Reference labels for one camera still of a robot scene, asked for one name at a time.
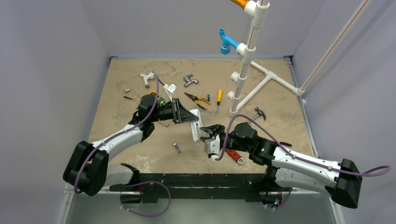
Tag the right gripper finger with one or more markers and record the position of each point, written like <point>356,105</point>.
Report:
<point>206,139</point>
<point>213,129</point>

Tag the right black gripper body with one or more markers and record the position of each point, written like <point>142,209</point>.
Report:
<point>231,139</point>

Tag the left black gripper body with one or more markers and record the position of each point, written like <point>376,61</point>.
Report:
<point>163,113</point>

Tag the white remote control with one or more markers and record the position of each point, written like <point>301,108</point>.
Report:
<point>196,125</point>

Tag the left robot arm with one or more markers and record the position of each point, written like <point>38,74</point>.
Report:
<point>87,169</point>

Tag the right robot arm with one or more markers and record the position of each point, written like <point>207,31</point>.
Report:
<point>287,168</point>

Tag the green plastic faucet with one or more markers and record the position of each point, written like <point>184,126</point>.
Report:
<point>161,101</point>

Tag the silver combination wrench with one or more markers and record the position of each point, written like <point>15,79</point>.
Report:
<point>206,111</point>

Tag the red adjustable wrench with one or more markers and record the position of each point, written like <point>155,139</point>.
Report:
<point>235,156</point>

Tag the white plastic faucet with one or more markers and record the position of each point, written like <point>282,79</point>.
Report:
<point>146,78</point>

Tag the silver metal transceiver module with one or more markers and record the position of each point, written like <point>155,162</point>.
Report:
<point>177,148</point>

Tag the chrome faucet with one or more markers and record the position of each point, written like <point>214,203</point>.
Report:
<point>188,80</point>

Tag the white PVC pipe stand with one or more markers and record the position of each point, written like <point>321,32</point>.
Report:
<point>257,11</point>

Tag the blue pipe tap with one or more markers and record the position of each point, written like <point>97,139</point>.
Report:
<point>227,43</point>

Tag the orange pipe fitting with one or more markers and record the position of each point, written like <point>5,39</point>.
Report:
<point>241,3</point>

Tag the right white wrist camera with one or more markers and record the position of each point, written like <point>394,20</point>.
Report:
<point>212,148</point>

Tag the yellow handled pliers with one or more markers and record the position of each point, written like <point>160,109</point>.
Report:
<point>197,100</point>

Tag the black handled hammer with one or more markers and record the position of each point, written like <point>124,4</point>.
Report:
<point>260,113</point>

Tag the yellow handled screwdriver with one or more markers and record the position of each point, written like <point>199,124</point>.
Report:
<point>219,96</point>

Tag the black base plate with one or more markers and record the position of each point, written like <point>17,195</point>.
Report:
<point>248,187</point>

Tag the aluminium rail frame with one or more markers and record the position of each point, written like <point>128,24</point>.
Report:
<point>92,187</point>

